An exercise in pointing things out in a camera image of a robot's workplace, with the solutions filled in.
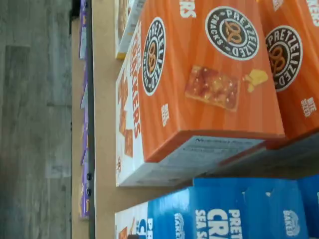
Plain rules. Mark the blue white pretzel crackers box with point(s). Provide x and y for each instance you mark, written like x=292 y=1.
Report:
x=311 y=199
x=224 y=199

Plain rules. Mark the orange pretzel crackers box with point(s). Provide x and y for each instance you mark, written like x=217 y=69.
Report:
x=294 y=112
x=211 y=112

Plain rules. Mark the wooden board under purple boxes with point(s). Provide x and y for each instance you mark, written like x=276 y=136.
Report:
x=76 y=124

